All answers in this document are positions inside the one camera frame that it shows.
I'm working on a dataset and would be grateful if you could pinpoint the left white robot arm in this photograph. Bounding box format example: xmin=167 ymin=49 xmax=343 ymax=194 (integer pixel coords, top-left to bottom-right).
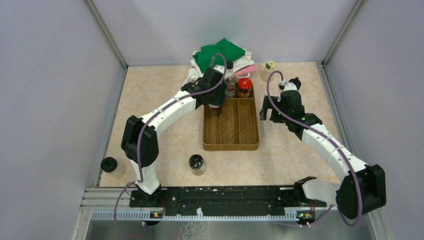
xmin=121 ymin=66 xmax=227 ymax=207

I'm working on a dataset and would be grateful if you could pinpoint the red lid chili sauce jar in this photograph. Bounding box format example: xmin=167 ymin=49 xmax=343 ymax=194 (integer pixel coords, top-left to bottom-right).
xmin=237 ymin=77 xmax=253 ymax=98

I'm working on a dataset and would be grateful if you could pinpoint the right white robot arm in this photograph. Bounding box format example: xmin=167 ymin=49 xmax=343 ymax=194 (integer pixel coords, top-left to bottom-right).
xmin=259 ymin=90 xmax=387 ymax=220

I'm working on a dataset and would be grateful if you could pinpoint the dark bottle red white label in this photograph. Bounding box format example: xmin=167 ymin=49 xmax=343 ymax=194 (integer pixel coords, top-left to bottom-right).
xmin=224 ymin=61 xmax=236 ymax=99

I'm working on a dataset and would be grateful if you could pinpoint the black cap squeeze bottle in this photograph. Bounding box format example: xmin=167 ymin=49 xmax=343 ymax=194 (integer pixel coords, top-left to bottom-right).
xmin=100 ymin=157 xmax=126 ymax=179
xmin=289 ymin=77 xmax=302 ymax=91

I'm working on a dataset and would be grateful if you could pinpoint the pink cloth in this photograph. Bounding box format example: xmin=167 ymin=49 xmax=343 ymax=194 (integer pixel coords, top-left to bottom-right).
xmin=235 ymin=64 xmax=258 ymax=75

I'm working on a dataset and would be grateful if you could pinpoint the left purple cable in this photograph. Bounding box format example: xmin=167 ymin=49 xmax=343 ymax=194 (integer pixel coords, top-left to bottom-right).
xmin=113 ymin=52 xmax=228 ymax=239

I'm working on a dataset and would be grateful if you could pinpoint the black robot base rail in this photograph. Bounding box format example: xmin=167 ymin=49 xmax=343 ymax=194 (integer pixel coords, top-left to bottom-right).
xmin=129 ymin=185 xmax=326 ymax=217

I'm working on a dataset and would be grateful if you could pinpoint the white cloth pile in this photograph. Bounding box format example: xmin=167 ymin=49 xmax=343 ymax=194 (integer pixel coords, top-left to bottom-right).
xmin=183 ymin=38 xmax=255 ymax=84

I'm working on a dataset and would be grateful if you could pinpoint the black lid pepper shaker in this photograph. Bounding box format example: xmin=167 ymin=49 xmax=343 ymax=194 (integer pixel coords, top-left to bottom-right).
xmin=189 ymin=154 xmax=206 ymax=176

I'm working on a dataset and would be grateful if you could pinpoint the green folded cloth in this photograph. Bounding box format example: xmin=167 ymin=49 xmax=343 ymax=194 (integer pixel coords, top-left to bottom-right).
xmin=192 ymin=38 xmax=246 ymax=73

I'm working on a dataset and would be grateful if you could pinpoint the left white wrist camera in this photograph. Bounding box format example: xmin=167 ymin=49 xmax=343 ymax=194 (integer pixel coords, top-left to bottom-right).
xmin=213 ymin=65 xmax=233 ymax=79

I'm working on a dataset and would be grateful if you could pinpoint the yellow cap clear bottle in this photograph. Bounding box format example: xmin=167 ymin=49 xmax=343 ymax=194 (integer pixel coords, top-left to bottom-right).
xmin=260 ymin=60 xmax=276 ymax=82

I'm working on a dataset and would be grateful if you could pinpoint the white lid brown sauce jar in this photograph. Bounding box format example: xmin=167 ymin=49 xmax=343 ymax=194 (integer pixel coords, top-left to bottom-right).
xmin=208 ymin=104 xmax=223 ymax=117

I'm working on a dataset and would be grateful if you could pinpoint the woven bamboo divided tray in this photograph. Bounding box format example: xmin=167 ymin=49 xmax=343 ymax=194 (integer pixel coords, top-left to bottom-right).
xmin=202 ymin=88 xmax=260 ymax=151

